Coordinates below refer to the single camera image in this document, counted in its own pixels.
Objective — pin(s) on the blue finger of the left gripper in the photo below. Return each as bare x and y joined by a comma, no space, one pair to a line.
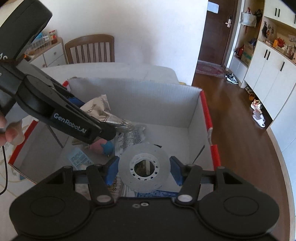
107,131
76,101

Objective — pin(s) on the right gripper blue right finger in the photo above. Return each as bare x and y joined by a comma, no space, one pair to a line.
179,171

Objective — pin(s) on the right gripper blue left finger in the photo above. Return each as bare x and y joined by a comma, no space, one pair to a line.
110,170

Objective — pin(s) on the pink blue toy figure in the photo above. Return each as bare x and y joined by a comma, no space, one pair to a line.
103,147

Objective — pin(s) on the white printed sachet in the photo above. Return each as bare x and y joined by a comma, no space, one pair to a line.
125,140

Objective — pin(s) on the silver foil bag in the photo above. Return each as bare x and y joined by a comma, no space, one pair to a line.
99,109

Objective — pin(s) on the light blue small carton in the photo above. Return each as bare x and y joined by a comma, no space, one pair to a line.
157,194

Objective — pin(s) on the blue wet wipe packet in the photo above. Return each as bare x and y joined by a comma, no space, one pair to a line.
78,159

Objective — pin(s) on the white tape roll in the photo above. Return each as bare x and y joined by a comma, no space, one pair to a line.
144,167

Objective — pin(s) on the left hand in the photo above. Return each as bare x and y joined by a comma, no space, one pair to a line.
13,134

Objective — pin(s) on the white sideboard cabinet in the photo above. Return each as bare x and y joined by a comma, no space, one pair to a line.
50,56

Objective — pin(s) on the red cardboard shoe box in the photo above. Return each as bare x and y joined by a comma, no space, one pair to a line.
173,115

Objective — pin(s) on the wooden dining chair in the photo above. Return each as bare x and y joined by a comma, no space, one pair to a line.
91,49

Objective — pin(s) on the white wall cabinet unit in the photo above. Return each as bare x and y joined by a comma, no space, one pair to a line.
263,60

